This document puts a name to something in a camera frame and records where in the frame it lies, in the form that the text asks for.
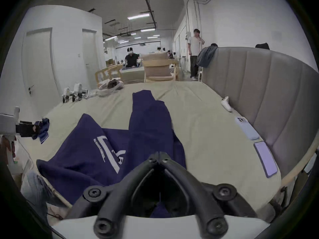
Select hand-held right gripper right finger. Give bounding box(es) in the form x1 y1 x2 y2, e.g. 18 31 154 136
159 152 258 239

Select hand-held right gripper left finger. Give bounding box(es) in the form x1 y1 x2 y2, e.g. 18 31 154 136
65 152 160 239

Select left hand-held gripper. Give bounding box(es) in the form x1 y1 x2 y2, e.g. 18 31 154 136
0 106 49 140

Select dark blue shirt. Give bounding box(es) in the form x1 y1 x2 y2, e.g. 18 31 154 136
36 90 188 219

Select person's left hand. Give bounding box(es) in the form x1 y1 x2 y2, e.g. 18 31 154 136
0 135 17 166

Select spare hand-held gripper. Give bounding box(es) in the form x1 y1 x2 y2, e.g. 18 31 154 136
61 87 72 104
71 83 89 102

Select person's legs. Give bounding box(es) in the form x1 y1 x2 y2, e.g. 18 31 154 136
20 169 73 225

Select lavender phone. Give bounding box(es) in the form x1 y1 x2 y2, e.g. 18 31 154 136
253 141 278 178

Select pale blue phone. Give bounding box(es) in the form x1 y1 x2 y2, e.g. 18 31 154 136
235 117 261 140

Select white bag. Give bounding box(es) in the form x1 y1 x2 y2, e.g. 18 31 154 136
96 79 124 97

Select bed with beige sheet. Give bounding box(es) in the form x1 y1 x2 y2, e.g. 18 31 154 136
30 80 282 220

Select white hand controller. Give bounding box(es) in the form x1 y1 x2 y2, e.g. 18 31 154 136
221 96 233 112

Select grey padded headboard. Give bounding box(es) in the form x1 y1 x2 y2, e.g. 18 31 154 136
200 46 319 184

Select wooden chair with beige cushions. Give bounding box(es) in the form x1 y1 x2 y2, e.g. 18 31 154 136
141 52 180 83

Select grey-blue garment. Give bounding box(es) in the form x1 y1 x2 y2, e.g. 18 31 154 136
196 45 219 68

